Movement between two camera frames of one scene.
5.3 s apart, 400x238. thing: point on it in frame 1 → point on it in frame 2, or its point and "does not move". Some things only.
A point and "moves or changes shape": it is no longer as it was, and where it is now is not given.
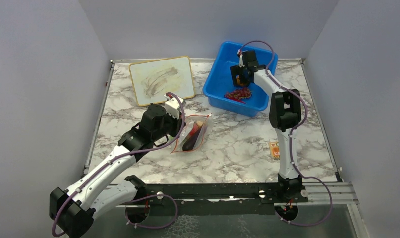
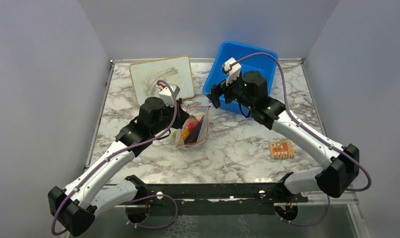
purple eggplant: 189,144 moves or changes shape
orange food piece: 239,82 moves or changes shape
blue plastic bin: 219,80 does not move
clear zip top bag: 192,136 moves or changes shape
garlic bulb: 199,124 → 199,117
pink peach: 194,129 → 191,124
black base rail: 219,199 does not move
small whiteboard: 152,79 does not move
